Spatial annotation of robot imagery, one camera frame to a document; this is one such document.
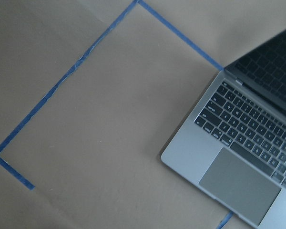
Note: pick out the grey laptop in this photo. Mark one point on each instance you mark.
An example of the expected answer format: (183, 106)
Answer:
(232, 146)

